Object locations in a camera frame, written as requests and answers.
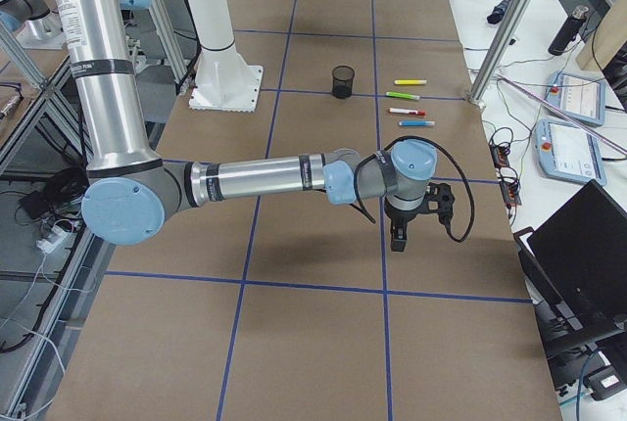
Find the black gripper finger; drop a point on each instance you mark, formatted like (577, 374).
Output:
(399, 237)

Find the blue highlighter pen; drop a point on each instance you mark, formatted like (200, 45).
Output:
(416, 123)

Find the red white marker pen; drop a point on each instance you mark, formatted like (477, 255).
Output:
(406, 112)

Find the green highlighter pen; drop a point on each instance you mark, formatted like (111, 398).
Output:
(401, 95)

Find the yellow highlighter pen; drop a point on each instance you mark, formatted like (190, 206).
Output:
(410, 82)

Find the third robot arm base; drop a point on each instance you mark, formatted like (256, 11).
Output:
(35, 25)

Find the black mesh pen holder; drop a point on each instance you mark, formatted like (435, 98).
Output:
(342, 82)

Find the lower teach pendant tablet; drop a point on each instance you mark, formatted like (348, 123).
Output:
(566, 152)

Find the teach pendant tablet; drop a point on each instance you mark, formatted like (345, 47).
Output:
(566, 152)
(580, 97)

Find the black laptop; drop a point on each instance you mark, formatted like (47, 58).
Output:
(577, 257)

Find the upper teach pendant tablet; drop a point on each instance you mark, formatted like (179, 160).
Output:
(580, 97)

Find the folded dark blue umbrella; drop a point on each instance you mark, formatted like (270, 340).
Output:
(498, 13)

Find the black water bottle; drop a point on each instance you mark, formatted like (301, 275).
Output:
(569, 30)

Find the white pedestal column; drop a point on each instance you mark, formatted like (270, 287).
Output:
(223, 81)

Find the aluminium frame post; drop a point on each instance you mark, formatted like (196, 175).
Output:
(497, 49)

